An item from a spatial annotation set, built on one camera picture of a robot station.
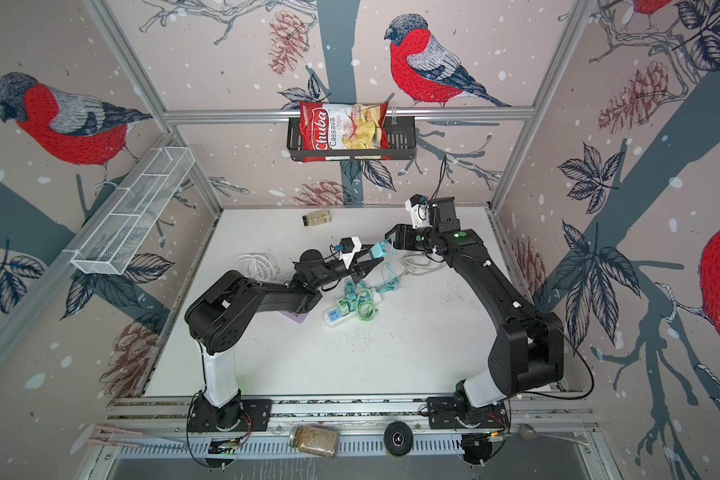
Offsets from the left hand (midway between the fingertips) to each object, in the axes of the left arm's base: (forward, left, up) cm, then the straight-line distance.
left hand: (378, 254), depth 80 cm
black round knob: (-41, -3, -10) cm, 42 cm away
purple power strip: (-9, +24, -19) cm, 33 cm away
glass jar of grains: (-40, +15, -17) cm, 46 cm away
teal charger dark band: (+1, 0, +1) cm, 1 cm away
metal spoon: (-39, -35, -20) cm, 56 cm away
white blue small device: (-9, +9, -17) cm, 21 cm away
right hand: (+4, -3, 0) cm, 5 cm away
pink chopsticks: (-37, +65, -22) cm, 78 cm away
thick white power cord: (+9, +42, -20) cm, 47 cm away
